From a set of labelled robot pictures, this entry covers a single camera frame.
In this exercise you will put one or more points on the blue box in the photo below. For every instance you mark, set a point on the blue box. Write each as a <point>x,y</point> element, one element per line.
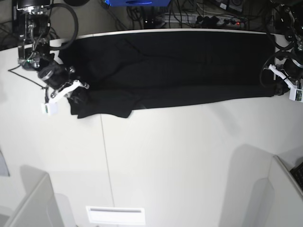
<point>137,3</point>

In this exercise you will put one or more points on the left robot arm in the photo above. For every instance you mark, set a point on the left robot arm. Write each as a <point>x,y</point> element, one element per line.
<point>292,17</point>

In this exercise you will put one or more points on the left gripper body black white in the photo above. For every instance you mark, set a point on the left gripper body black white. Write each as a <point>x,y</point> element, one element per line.
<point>291,73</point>

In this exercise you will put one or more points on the white bin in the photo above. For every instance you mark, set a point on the white bin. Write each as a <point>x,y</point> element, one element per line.
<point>41,207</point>
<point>276,201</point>

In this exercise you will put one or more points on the white bin right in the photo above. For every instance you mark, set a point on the white bin right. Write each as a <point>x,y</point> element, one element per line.
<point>276,201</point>

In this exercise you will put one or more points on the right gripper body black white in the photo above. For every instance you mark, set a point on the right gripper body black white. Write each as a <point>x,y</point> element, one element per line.
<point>61,82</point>

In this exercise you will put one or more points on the white bin left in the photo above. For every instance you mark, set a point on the white bin left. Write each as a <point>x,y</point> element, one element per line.
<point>41,207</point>

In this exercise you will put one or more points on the black T-shirt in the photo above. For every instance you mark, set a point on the black T-shirt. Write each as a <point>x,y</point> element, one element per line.
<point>148,70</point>

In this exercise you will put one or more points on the black keyboard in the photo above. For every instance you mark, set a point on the black keyboard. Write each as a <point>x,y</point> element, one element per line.
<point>297,173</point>

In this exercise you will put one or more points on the white power strip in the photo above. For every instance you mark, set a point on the white power strip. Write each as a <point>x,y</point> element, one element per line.
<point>192,19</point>

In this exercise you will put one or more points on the grey cloth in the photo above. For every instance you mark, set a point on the grey cloth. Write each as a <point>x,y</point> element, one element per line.
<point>4,171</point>

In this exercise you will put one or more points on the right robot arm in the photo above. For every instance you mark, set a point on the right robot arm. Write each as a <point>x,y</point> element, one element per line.
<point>36,54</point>

